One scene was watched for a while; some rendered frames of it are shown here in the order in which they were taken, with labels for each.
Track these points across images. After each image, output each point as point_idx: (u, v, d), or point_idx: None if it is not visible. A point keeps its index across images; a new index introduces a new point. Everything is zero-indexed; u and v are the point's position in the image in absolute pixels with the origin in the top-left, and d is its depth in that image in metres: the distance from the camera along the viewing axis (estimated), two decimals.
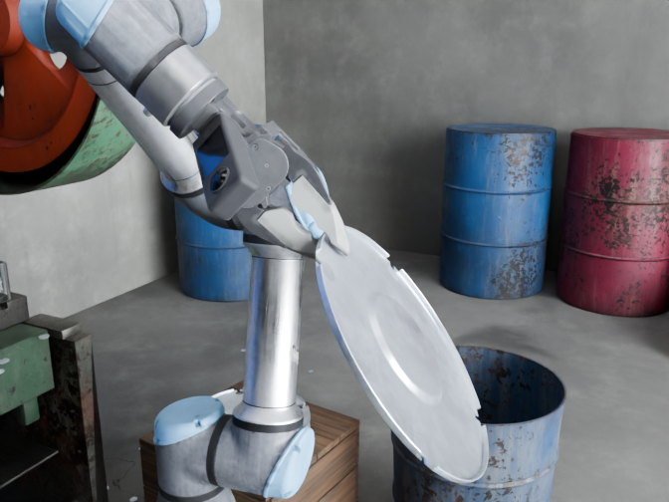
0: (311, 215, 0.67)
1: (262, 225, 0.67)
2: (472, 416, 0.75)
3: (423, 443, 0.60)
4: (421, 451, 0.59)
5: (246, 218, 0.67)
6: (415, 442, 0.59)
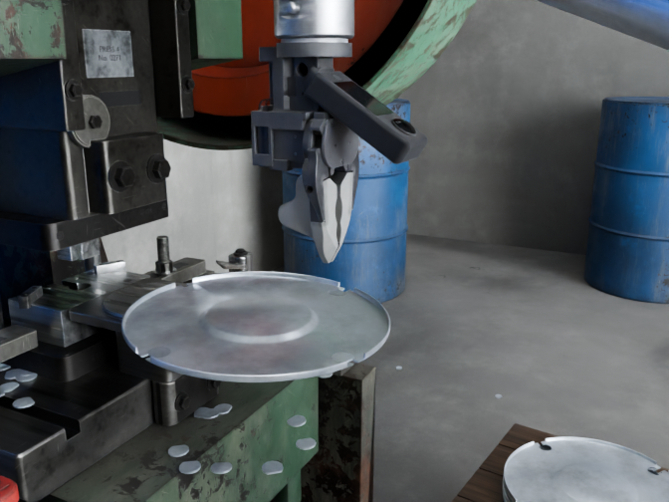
0: (342, 208, 0.67)
1: (323, 188, 0.63)
2: (153, 350, 0.66)
3: (190, 290, 0.82)
4: (189, 286, 0.83)
5: (320, 172, 0.62)
6: (196, 286, 0.84)
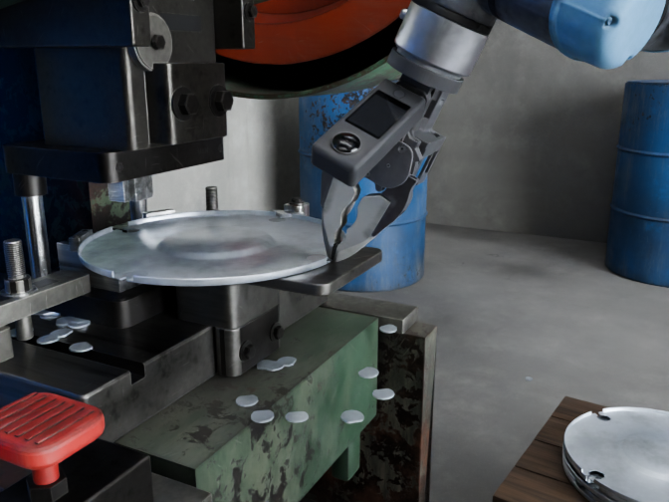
0: (355, 220, 0.65)
1: (333, 177, 0.65)
2: (128, 273, 0.65)
3: None
4: None
5: None
6: None
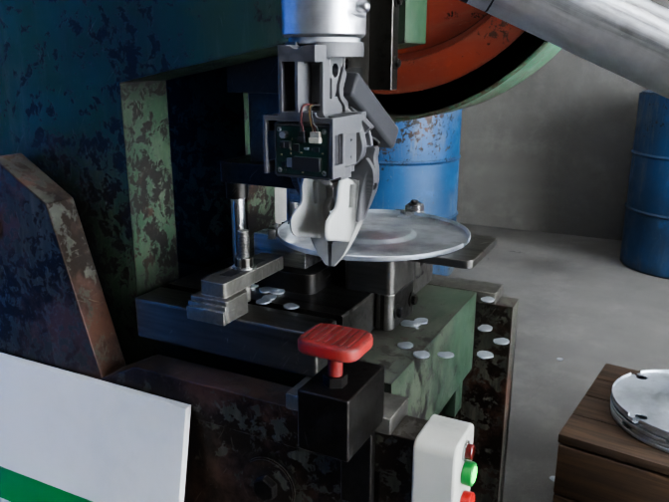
0: (330, 207, 0.67)
1: (365, 185, 0.65)
2: (452, 244, 0.96)
3: None
4: None
5: (372, 169, 0.64)
6: None
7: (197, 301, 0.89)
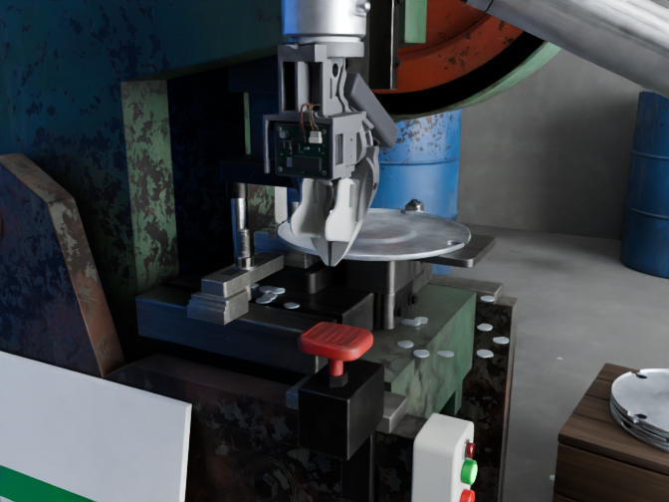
0: (330, 207, 0.67)
1: (365, 185, 0.65)
2: (408, 216, 1.13)
3: None
4: None
5: (372, 169, 0.64)
6: None
7: (197, 300, 0.89)
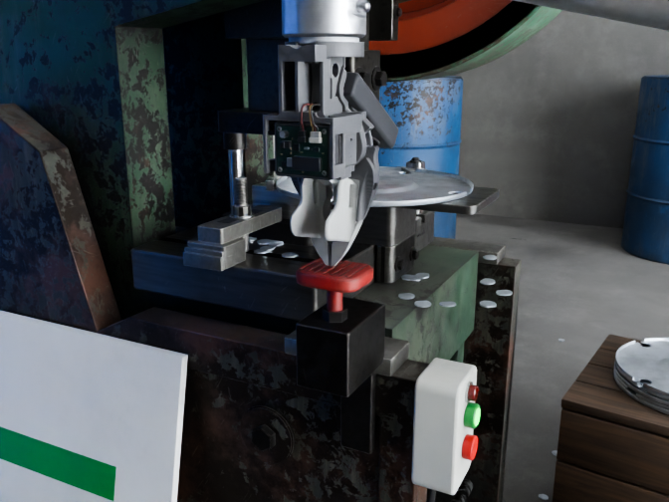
0: (330, 207, 0.67)
1: (365, 185, 0.65)
2: None
3: None
4: None
5: (372, 169, 0.64)
6: None
7: (193, 247, 0.87)
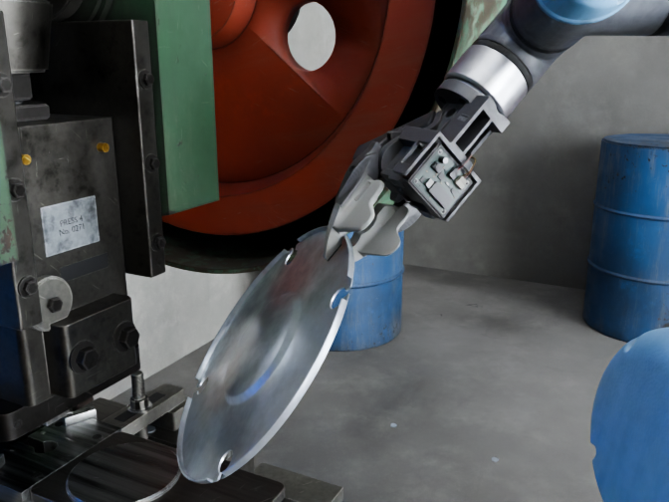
0: None
1: None
2: None
3: None
4: None
5: (407, 209, 0.71)
6: None
7: None
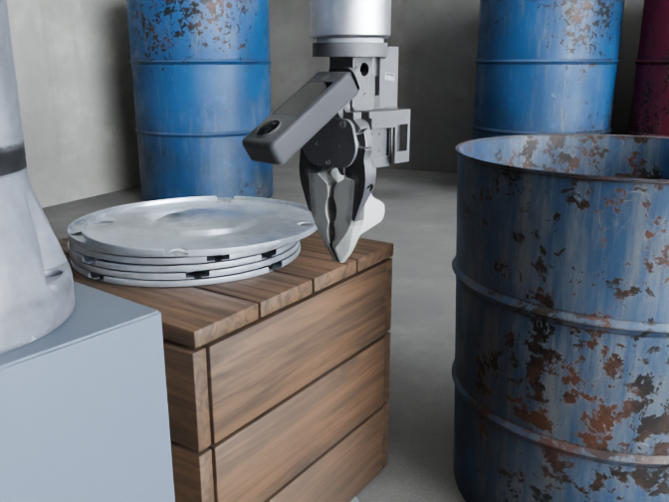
0: (336, 211, 0.66)
1: (309, 180, 0.68)
2: None
3: None
4: None
5: (304, 163, 0.68)
6: None
7: None
